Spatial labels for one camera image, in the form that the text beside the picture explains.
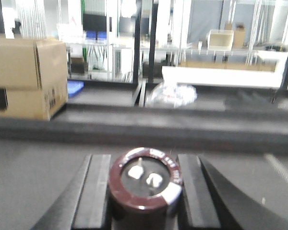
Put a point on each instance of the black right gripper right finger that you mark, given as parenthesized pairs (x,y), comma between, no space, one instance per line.
(233,192)

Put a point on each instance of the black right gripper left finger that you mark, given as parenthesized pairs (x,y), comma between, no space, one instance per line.
(84,203)

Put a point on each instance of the dark brown cylindrical capacitor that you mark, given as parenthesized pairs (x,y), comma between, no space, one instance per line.
(145,186)

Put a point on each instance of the lower cardboard box black label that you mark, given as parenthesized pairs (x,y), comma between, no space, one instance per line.
(33,104)

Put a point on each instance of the clear plastic bag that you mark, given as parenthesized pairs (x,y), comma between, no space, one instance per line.
(171,95)

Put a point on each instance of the blue plastic crate background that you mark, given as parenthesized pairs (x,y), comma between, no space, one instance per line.
(74,87)

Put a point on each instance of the white background table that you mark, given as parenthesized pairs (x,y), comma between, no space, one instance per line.
(222,77)

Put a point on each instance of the upper cardboard box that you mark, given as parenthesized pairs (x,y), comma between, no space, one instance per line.
(32,64)

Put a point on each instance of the beige open box background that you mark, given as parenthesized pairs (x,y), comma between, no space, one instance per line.
(221,40)

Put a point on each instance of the dark grey table edge rail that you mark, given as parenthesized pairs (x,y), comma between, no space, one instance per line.
(236,131)

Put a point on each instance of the black vertical post pair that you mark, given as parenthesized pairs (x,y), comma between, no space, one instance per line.
(150,46)

